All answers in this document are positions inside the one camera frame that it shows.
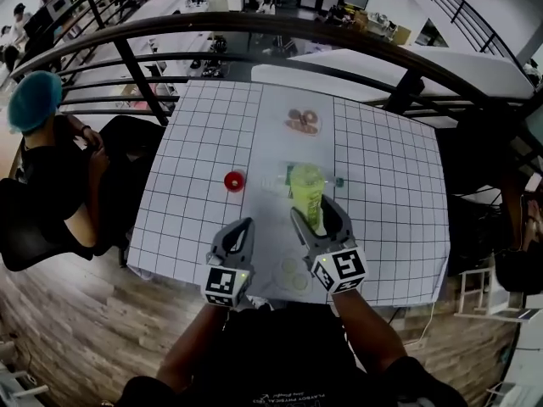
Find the white gridded table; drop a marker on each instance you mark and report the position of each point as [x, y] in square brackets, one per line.
[203, 142]

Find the person's right forearm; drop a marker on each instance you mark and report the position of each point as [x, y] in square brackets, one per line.
[367, 333]

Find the green plastic cup trash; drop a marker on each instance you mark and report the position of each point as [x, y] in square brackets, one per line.
[306, 182]

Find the blue hair cap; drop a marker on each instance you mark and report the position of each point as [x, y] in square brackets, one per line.
[34, 100]

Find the black straight stair railing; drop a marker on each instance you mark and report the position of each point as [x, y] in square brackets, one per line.
[462, 9]

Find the dark computer monitor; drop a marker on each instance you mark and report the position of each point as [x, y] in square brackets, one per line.
[58, 3]

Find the black balcony railing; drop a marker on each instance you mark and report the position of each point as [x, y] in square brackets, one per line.
[97, 11]

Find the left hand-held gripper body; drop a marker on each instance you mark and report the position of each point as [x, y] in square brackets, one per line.
[225, 284]

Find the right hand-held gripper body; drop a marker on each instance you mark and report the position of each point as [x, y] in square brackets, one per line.
[343, 267]

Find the black office chair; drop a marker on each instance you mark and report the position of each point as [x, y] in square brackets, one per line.
[25, 227]

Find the person's left forearm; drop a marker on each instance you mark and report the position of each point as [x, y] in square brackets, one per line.
[195, 346]

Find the dark curved metal railing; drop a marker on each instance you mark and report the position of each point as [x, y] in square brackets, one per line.
[237, 20]

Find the red cup trash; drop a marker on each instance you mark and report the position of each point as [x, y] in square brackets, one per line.
[233, 180]

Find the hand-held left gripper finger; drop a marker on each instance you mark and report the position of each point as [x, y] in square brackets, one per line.
[218, 238]
[249, 244]

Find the white metal rack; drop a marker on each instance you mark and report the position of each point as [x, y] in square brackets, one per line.
[492, 295]

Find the person's black shirt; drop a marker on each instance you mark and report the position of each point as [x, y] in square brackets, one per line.
[280, 354]

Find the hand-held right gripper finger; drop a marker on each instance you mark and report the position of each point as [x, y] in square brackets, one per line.
[343, 223]
[302, 229]

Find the clear plastic bottle trash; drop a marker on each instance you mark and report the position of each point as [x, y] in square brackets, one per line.
[271, 182]

